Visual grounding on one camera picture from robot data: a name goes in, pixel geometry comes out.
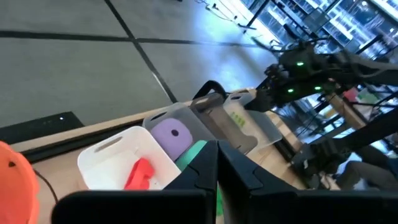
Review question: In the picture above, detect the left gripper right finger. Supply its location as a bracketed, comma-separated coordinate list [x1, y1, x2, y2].
[218, 139, 398, 224]

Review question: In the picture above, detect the large window wall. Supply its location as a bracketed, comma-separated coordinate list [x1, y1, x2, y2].
[201, 0, 398, 150]

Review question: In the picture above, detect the orange pumpkin bucket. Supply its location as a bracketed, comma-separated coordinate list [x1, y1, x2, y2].
[0, 140, 40, 224]

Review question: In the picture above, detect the black looped cable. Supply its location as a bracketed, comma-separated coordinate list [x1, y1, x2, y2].
[192, 80, 228, 101]

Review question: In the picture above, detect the teal foam die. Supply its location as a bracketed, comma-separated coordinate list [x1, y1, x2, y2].
[174, 139, 224, 218]

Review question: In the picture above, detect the white plastic bin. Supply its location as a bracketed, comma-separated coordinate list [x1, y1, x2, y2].
[76, 125, 183, 191]

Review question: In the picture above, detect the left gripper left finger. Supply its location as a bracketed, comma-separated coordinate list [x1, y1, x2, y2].
[50, 139, 219, 224]

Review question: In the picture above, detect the purple foam die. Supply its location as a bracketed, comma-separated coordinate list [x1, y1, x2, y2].
[150, 117, 194, 162]

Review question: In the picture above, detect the lime toy brick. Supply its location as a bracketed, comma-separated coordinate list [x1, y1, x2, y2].
[229, 111, 248, 128]

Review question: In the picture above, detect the wooden table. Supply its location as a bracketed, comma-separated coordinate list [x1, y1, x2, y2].
[323, 90, 371, 130]

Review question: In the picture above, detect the small red toy brick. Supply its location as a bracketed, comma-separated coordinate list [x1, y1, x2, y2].
[123, 157, 155, 191]

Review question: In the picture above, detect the smoked grey plastic bin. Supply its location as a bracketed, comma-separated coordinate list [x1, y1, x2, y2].
[188, 92, 259, 155]

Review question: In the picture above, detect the person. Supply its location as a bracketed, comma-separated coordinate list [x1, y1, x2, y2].
[320, 133, 398, 192]

